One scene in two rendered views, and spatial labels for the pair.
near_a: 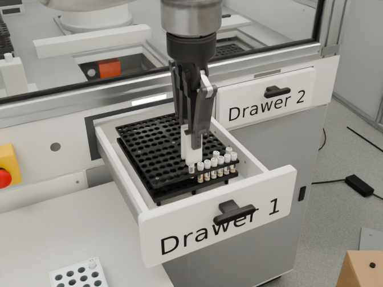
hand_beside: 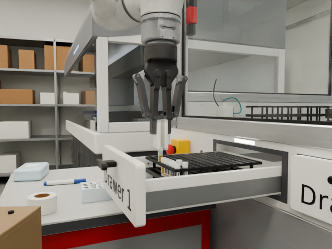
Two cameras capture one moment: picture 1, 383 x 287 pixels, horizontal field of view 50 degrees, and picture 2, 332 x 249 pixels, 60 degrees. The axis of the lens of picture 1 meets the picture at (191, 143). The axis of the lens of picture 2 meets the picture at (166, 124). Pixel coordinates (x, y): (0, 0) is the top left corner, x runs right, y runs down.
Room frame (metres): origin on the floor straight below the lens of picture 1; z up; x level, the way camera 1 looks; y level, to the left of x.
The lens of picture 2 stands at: (0.65, -0.66, 1.02)
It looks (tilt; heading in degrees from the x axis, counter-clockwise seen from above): 3 degrees down; 93
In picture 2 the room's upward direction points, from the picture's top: straight up
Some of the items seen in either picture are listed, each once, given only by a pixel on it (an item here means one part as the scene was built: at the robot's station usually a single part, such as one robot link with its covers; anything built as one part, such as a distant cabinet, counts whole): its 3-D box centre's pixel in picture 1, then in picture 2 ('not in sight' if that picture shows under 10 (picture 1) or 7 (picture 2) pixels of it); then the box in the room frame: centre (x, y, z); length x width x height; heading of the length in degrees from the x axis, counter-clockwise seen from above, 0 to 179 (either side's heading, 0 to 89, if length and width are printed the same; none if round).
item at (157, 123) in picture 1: (174, 155); (200, 171); (0.70, 0.04, 0.87); 0.22 x 0.18 x 0.06; 26
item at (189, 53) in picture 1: (191, 58); (160, 65); (0.60, 0.00, 1.12); 0.08 x 0.07 x 0.09; 26
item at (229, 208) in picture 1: (231, 210); (106, 163); (0.49, -0.06, 0.91); 0.07 x 0.04 x 0.01; 116
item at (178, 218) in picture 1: (221, 214); (119, 177); (0.52, -0.05, 0.87); 0.29 x 0.02 x 0.11; 116
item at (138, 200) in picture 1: (172, 155); (203, 173); (0.71, 0.04, 0.86); 0.40 x 0.26 x 0.06; 26
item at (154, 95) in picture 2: (195, 102); (154, 95); (0.59, -0.01, 1.05); 0.04 x 0.01 x 0.11; 116
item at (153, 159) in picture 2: (195, 171); (161, 163); (0.61, -0.01, 0.90); 0.18 x 0.02 x 0.01; 116
